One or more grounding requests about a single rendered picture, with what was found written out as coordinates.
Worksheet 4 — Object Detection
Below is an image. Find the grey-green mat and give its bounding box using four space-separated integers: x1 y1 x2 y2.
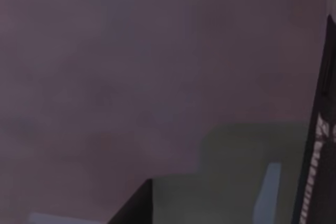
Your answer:
152 121 311 224

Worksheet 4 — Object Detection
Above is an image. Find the black bar with white lettering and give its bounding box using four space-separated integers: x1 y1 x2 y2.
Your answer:
290 13 336 224

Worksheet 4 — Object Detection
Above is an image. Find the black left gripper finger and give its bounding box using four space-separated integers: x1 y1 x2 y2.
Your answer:
107 178 154 224

